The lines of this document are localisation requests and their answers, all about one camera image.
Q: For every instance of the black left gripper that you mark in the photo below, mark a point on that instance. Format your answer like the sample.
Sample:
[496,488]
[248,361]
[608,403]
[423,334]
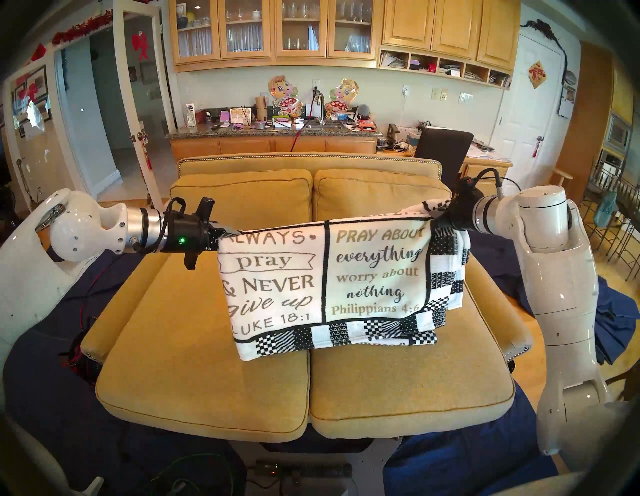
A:
[190,235]

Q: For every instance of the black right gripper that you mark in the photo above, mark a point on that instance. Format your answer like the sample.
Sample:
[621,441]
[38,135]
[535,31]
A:
[462,212]

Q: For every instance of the white scripture print blanket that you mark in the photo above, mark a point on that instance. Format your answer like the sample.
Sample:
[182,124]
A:
[325,280]

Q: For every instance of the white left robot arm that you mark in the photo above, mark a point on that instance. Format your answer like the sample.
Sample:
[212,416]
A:
[65,235]

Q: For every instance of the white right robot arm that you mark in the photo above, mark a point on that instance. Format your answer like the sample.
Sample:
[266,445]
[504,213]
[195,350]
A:
[560,300]

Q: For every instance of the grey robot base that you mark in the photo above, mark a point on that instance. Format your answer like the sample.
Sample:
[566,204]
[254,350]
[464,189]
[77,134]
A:
[375,465]

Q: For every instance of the crumpled navy moving blanket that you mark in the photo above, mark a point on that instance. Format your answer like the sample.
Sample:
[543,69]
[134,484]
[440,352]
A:
[615,320]

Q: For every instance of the flat navy moving blanket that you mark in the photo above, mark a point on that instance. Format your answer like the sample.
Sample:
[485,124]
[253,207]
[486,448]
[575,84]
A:
[50,400]

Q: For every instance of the yellow sofa back cushion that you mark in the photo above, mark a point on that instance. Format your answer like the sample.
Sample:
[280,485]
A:
[380,195]
[250,200]

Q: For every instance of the black office chair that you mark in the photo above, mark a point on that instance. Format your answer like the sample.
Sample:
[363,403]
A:
[444,150]

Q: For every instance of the stack of papers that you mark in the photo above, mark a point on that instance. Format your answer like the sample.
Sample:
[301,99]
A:
[482,149]

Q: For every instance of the granite top kitchen counter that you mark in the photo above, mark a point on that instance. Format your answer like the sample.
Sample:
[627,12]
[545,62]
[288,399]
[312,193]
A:
[260,146]

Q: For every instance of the red tassel ornament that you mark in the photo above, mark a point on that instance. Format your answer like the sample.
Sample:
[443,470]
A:
[147,157]
[538,147]

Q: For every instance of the small framed photo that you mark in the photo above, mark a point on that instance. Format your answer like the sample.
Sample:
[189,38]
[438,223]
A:
[240,116]

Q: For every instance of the red box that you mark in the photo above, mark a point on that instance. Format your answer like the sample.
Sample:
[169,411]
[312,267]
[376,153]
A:
[368,125]

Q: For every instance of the white carton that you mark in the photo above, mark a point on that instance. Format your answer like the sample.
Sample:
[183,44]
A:
[190,116]

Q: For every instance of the white panel door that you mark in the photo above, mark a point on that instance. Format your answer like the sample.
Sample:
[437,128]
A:
[525,125]

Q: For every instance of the brown cardboard tube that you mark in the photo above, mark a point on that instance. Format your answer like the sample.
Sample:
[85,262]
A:
[261,107]

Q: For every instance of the wooden stool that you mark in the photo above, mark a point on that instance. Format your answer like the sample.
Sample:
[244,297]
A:
[562,175]

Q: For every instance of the grey round speaker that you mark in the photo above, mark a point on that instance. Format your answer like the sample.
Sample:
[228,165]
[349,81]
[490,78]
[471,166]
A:
[364,111]

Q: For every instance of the yellow sofa seat cushion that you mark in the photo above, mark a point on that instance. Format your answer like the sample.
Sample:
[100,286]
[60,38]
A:
[175,360]
[410,390]

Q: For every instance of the cartoon foil balloon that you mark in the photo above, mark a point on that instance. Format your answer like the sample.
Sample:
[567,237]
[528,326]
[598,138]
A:
[344,95]
[284,95]

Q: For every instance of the chrome kitchen faucet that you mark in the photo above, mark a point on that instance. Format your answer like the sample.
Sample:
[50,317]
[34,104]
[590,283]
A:
[322,107]

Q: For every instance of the teal hanging bag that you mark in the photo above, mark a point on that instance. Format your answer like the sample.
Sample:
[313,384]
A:
[606,210]

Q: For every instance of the red diamond paper ornament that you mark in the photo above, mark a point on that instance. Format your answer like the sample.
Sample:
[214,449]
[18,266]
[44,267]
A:
[537,75]

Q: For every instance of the tall wooden cabinet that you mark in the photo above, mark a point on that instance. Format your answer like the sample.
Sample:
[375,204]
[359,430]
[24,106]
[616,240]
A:
[590,125]

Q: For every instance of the black wrought iron chairs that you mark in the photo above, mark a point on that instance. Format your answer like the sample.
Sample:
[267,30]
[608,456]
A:
[630,205]

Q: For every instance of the built-in microwave oven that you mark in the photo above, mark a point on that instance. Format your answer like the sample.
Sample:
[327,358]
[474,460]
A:
[619,132]

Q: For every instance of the dark door garland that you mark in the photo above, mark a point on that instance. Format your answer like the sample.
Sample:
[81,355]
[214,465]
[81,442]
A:
[542,26]

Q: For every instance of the black power strip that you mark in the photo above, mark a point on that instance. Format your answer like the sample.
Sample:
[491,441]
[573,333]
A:
[310,471]

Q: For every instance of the red tinsel garland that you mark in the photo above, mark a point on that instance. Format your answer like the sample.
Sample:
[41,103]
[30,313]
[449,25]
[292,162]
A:
[82,27]

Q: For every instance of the red paper fan ornament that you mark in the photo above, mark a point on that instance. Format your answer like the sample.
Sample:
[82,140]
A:
[39,52]

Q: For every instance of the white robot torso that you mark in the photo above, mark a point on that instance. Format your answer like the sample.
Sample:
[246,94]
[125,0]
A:
[600,450]

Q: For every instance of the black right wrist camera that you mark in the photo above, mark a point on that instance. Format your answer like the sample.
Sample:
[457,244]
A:
[465,186]

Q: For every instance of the white wall calendar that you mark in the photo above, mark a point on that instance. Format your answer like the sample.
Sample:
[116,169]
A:
[567,100]

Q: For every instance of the wooden wall cabinets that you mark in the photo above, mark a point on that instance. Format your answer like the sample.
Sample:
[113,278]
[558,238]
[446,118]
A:
[450,25]

